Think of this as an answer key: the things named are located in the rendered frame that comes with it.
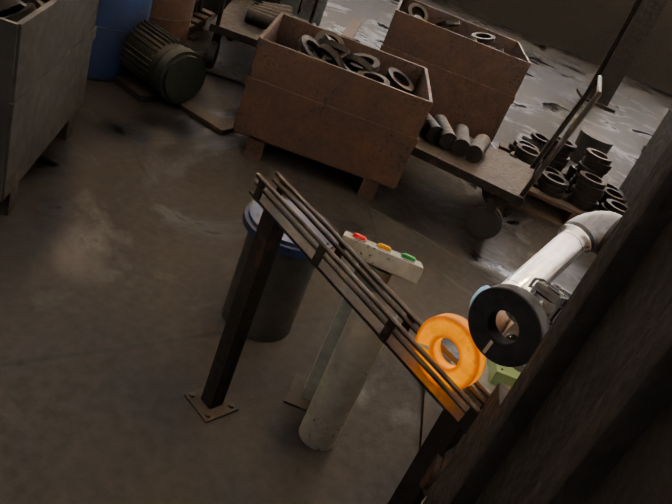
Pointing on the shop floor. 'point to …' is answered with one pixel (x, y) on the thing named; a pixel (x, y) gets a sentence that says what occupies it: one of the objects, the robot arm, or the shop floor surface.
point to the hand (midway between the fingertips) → (511, 317)
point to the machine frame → (588, 384)
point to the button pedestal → (383, 263)
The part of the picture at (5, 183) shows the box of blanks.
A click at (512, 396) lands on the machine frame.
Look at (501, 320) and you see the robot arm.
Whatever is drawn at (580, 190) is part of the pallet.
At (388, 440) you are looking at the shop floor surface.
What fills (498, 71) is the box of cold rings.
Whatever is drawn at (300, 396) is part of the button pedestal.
